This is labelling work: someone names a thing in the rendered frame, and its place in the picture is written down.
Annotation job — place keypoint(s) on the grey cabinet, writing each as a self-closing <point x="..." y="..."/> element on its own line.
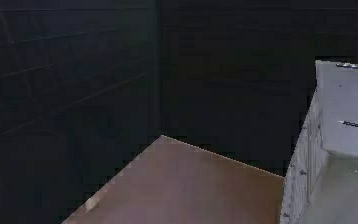
<point x="340" y="100"/>

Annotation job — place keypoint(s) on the black and white thin stick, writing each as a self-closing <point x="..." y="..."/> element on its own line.
<point x="355" y="66"/>

